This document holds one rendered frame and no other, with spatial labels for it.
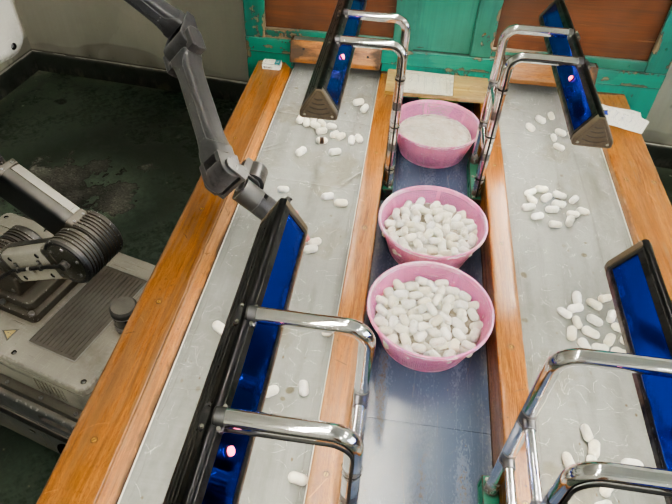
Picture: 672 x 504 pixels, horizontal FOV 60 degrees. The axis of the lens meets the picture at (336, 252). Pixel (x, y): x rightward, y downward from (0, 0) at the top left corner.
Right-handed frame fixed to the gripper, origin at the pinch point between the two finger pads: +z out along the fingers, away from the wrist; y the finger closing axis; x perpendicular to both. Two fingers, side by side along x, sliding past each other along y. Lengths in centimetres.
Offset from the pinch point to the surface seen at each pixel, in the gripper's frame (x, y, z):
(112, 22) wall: 122, 190, -76
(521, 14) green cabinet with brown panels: -51, 86, 25
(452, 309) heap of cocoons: -20.6, -13.4, 28.4
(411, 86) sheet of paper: -15, 73, 15
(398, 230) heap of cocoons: -12.2, 9.6, 18.1
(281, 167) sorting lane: 9.3, 28.8, -7.5
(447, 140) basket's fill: -20, 51, 27
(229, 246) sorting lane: 12.9, -3.8, -11.9
